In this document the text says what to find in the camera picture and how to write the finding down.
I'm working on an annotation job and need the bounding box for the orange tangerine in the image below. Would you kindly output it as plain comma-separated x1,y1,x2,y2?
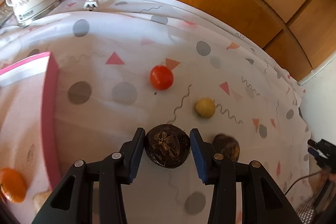
1,168,27,203

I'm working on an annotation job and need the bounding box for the yellow round fruit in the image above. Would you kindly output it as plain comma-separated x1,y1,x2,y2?
195,97,216,119

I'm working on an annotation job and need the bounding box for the pink tray box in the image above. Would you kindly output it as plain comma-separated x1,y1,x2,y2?
1,52,62,223

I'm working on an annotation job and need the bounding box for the dark brown mangosteen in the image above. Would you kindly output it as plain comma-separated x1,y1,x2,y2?
145,124,191,169

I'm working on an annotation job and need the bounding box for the red tomato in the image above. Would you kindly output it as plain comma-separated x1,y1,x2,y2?
150,65,174,90

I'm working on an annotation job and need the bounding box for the brown round fruit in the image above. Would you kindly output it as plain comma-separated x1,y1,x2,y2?
212,134,240,162

